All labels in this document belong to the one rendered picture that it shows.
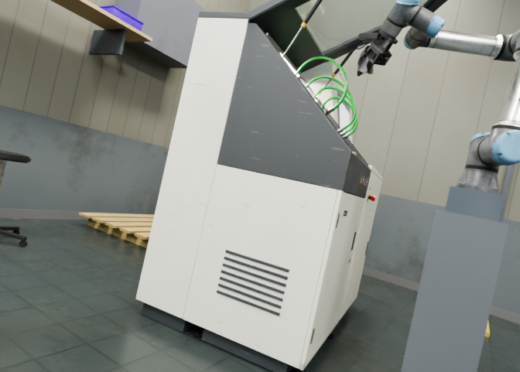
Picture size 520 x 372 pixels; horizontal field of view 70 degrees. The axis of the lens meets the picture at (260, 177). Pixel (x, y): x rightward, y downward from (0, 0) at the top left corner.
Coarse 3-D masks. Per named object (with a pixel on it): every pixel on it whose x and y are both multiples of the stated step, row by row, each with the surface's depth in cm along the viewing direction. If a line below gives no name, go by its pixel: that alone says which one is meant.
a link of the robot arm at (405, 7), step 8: (400, 0) 136; (408, 0) 134; (416, 0) 134; (392, 8) 140; (400, 8) 136; (408, 8) 135; (416, 8) 135; (392, 16) 139; (400, 16) 138; (408, 16) 137; (400, 24) 140; (408, 24) 140
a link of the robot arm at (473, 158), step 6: (486, 132) 144; (474, 138) 147; (480, 138) 145; (474, 144) 146; (480, 144) 142; (474, 150) 145; (468, 156) 149; (474, 156) 145; (480, 156) 141; (468, 162) 148; (474, 162) 145; (480, 162) 143; (498, 168) 144
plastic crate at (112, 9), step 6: (102, 6) 315; (108, 6) 311; (114, 6) 308; (114, 12) 310; (120, 12) 314; (126, 12) 319; (120, 18) 315; (126, 18) 320; (132, 18) 325; (132, 24) 326; (138, 24) 331
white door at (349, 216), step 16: (352, 208) 175; (336, 224) 147; (352, 224) 185; (336, 240) 154; (352, 240) 196; (336, 256) 161; (336, 272) 169; (336, 288) 179; (320, 304) 151; (336, 304) 188; (320, 320) 158; (336, 320) 200; (320, 336) 166
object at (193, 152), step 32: (224, 32) 173; (192, 64) 179; (224, 64) 172; (192, 96) 177; (224, 96) 170; (192, 128) 175; (224, 128) 169; (192, 160) 174; (160, 192) 179; (192, 192) 172; (160, 224) 177; (192, 224) 170; (160, 256) 175; (192, 256) 169; (160, 288) 174; (160, 320) 176
